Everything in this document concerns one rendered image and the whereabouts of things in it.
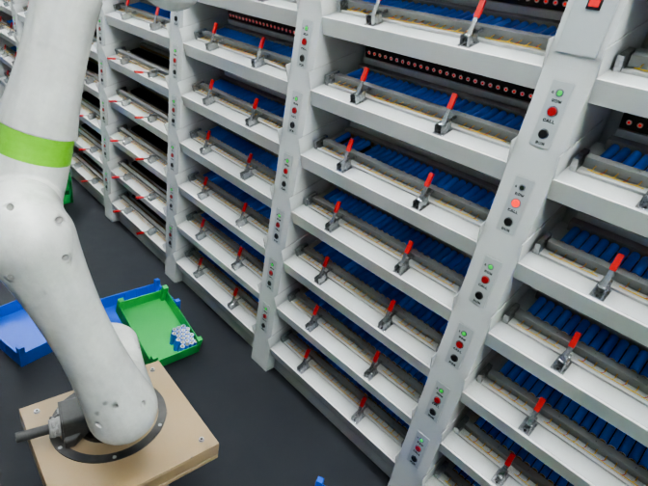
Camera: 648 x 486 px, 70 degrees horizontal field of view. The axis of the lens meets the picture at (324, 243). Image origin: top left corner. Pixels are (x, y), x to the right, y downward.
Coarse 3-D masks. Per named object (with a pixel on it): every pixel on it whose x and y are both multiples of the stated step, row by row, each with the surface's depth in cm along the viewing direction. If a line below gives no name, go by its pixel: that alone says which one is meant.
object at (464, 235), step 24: (336, 120) 143; (312, 144) 140; (408, 144) 131; (312, 168) 137; (336, 168) 131; (456, 168) 122; (360, 192) 126; (384, 192) 121; (408, 216) 116; (432, 216) 112; (456, 216) 111; (456, 240) 108
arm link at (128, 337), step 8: (120, 328) 103; (128, 328) 104; (120, 336) 100; (128, 336) 102; (136, 336) 104; (128, 344) 99; (136, 344) 101; (128, 352) 97; (136, 352) 99; (136, 360) 97
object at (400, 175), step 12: (324, 144) 140; (336, 144) 137; (348, 156) 134; (360, 156) 131; (372, 168) 128; (384, 168) 126; (408, 180) 121; (420, 180) 119; (444, 192) 115; (444, 204) 114; (456, 204) 113; (468, 204) 110; (468, 216) 110; (480, 216) 109
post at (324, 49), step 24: (312, 0) 122; (312, 24) 124; (312, 48) 126; (336, 48) 130; (360, 48) 137; (288, 96) 137; (288, 120) 139; (312, 120) 136; (288, 144) 141; (288, 192) 146; (288, 216) 149; (288, 240) 153; (264, 264) 164; (264, 288) 167; (264, 336) 174; (264, 360) 177
